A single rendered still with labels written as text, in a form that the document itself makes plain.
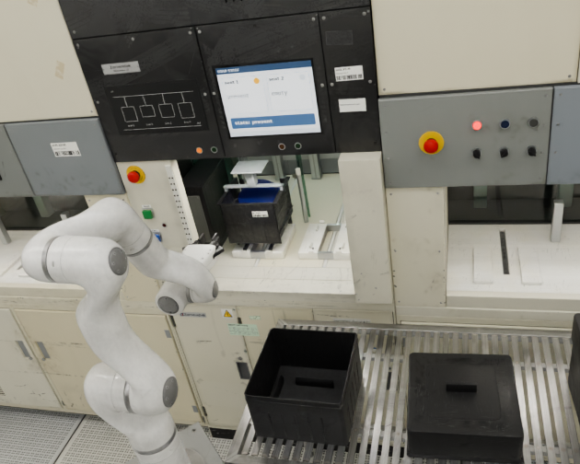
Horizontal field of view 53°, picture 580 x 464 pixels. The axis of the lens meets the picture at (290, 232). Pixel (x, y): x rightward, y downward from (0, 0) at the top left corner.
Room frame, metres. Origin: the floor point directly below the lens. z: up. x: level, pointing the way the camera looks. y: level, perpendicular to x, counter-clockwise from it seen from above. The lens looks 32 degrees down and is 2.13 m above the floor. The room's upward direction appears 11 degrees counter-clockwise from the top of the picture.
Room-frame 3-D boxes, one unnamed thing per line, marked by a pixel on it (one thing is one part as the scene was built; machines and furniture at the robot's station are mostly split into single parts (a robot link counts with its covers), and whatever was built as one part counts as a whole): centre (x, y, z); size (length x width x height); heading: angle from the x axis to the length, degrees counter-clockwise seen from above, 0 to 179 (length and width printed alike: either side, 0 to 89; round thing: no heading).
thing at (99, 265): (1.03, 0.42, 1.31); 0.16 x 0.12 x 0.50; 69
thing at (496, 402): (1.07, -0.38, 0.83); 0.29 x 0.29 x 0.13; 73
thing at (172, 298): (1.32, 0.33, 1.19); 0.13 x 0.09 x 0.08; 161
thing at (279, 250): (1.98, 0.11, 0.89); 0.22 x 0.21 x 0.04; 160
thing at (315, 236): (1.88, -0.15, 0.89); 0.22 x 0.21 x 0.04; 160
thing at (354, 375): (1.22, 0.03, 0.85); 0.28 x 0.28 x 0.17; 70
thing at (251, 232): (1.98, 0.11, 1.06); 0.24 x 0.20 x 0.32; 70
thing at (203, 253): (1.46, 0.29, 1.19); 0.11 x 0.10 x 0.07; 161
